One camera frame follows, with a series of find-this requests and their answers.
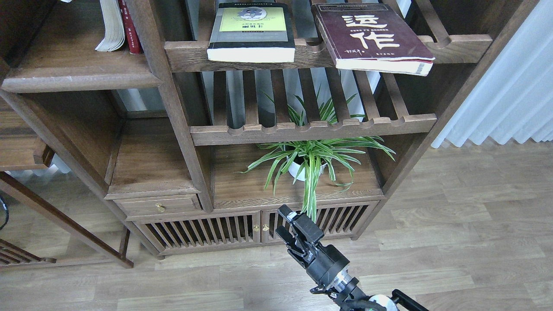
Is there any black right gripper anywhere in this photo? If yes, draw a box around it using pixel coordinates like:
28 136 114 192
275 204 351 289

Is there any red upright book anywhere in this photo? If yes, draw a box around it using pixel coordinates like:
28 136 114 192
118 0 142 54

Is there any green spider plant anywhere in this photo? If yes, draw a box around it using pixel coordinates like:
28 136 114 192
236 86 396 222

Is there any brass drawer knob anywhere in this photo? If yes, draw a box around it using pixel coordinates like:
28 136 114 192
156 203 166 213

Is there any white sheer curtain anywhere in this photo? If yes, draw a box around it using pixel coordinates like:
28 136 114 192
431 0 553 148

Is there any wooden side furniture frame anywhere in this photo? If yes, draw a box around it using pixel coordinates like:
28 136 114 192
0 100 133 270

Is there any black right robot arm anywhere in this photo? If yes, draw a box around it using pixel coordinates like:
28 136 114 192
275 205 426 311

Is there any maroon book with white characters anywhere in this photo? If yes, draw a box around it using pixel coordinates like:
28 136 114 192
311 3 435 76

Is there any cream-paged upright book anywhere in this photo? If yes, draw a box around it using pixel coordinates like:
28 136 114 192
95 0 126 52

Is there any white plant pot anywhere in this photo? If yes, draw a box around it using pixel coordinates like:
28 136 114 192
288 157 327 181

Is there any yellow and black book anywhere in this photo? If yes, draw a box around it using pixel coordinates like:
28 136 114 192
207 2 296 63

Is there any dark wooden bookshelf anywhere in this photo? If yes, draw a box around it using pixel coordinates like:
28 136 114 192
1 0 539 257

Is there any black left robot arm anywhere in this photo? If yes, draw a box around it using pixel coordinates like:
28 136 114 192
0 196 10 230

